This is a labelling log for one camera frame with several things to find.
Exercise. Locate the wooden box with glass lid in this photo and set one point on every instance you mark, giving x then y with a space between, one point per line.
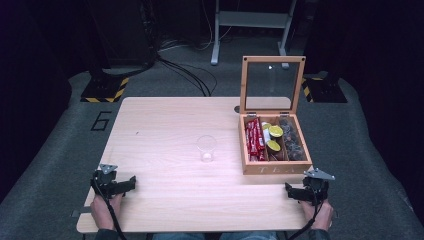
276 168

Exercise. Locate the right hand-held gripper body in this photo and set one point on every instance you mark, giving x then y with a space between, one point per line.
316 186

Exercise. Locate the yellow lid capsule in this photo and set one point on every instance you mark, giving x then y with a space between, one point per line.
266 125
273 145
276 131

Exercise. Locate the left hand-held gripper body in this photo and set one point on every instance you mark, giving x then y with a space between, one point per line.
105 178

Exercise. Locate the white metal stand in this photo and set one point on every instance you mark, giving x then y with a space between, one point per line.
250 19

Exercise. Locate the pile of dark capsules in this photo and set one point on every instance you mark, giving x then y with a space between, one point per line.
293 140

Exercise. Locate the clear drinking glass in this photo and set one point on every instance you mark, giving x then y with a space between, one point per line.
206 148

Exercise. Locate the white sachet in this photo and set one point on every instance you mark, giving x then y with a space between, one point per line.
266 135

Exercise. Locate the person's left hand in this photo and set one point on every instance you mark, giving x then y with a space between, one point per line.
104 210

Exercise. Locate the black hazard-striped stand base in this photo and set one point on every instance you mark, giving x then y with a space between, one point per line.
325 90
106 90

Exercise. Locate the dark cabinet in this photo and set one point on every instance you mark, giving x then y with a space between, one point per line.
123 31

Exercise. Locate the person's right hand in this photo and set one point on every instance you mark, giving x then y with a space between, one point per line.
319 215

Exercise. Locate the red stick packet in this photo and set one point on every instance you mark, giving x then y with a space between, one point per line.
250 138
258 155
260 133

